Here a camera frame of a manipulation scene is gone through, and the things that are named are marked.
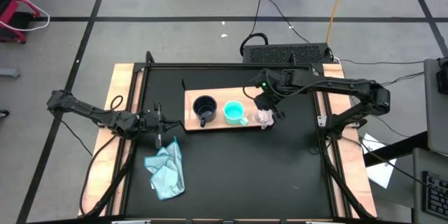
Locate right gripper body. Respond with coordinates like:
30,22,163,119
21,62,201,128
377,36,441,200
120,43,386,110
253,90,281,113

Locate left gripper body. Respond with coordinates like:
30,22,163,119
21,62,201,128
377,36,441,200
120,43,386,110
138,101,164,150

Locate clear glass mug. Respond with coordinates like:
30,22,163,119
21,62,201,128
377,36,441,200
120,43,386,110
253,108,276,131

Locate mint green mug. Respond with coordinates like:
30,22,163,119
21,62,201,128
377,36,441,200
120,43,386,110
223,99,250,127

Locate dark blue enamel mug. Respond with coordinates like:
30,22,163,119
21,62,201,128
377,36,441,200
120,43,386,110
192,94,218,128

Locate wooden cutting board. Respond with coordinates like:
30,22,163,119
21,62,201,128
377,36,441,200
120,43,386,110
181,76,278,133

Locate wooden table side plank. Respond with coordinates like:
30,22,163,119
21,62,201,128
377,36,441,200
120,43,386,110
78,63,145,217
314,63,378,218

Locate light blue cloth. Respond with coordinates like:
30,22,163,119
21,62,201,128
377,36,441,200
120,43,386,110
143,137,186,202

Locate black computer case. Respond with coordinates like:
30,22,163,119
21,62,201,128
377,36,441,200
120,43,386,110
241,42,334,65

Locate white paper sheet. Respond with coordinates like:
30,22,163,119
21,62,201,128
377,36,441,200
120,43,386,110
359,132,398,190

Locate black desk beam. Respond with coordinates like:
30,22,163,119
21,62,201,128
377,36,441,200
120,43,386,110
363,130,430,168

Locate grey furniture foot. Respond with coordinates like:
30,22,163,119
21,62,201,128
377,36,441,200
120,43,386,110
0,67,22,79

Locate grey side desk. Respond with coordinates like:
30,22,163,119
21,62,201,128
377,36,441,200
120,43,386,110
422,57,448,155

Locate grey keyboard desk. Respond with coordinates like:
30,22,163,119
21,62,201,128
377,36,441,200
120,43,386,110
412,146,448,224

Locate black desk device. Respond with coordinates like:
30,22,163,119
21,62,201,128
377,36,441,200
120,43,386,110
435,57,448,95

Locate red cart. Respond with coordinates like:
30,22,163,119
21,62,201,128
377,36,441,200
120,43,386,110
0,0,42,45

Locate black keyboard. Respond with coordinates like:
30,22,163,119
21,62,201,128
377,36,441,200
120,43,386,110
421,170,448,222

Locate left arm cable harness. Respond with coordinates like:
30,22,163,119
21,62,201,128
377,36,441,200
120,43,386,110
78,134,138,218

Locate arm cable harness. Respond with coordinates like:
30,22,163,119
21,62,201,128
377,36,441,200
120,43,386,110
309,136,372,220
78,134,138,218

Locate right arm cable harness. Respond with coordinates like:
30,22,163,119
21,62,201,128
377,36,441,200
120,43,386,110
309,136,372,220

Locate black floor cable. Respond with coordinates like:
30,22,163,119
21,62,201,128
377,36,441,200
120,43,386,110
239,0,311,57

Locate yellow floor cable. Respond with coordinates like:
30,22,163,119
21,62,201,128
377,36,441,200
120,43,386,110
325,0,349,45

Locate thin black cables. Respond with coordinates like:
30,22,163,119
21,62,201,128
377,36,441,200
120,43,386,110
334,57,425,96

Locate white cable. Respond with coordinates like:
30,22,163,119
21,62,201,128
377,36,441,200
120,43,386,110
0,0,51,32

